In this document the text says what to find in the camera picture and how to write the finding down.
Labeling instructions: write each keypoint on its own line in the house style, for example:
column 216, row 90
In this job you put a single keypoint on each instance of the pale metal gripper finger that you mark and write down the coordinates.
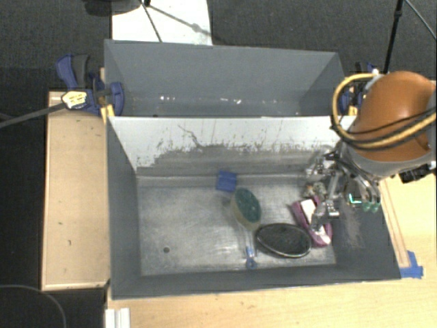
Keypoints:
column 323, row 222
column 319, row 214

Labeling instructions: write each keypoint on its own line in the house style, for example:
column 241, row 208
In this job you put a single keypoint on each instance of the purple and white stapler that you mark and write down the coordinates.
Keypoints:
column 302, row 212

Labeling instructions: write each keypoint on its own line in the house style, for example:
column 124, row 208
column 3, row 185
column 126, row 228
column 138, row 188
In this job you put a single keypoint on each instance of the black oval lid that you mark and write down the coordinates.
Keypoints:
column 283, row 240

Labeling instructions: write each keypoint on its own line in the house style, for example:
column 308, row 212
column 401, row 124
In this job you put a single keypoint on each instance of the blue plastic clip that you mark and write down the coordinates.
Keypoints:
column 226, row 180

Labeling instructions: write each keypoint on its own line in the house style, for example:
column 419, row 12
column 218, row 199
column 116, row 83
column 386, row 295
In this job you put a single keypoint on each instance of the grey metal bin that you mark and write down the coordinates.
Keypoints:
column 191, row 217

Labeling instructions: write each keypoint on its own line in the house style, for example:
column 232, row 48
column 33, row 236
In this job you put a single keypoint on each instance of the pale wood board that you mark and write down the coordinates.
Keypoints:
column 76, row 197

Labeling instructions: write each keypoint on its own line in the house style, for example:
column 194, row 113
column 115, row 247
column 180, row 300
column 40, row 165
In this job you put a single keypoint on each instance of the black cylinder on white bracket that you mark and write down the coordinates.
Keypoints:
column 413, row 175

